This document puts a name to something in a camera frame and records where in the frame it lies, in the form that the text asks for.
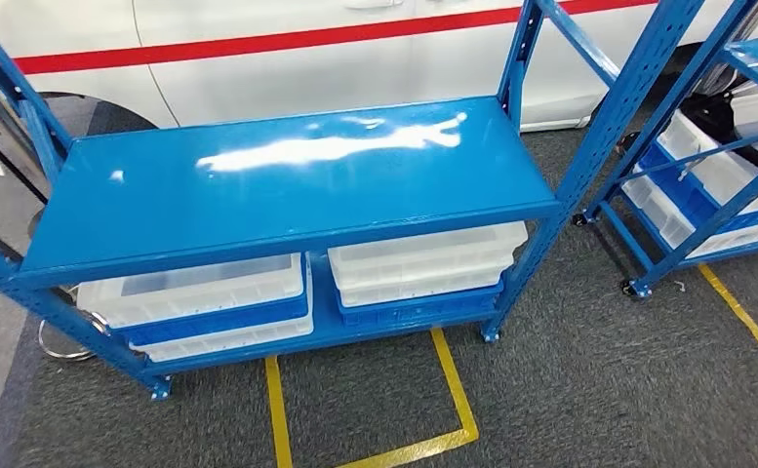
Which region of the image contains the white car with red stripe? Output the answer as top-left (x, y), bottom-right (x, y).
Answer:
top-left (0, 0), bottom-right (758, 134)

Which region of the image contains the chrome stool base ring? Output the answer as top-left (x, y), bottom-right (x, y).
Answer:
top-left (37, 311), bottom-right (111, 363)

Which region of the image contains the black curved plastic part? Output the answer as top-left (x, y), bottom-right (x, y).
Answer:
top-left (680, 92), bottom-right (758, 182)

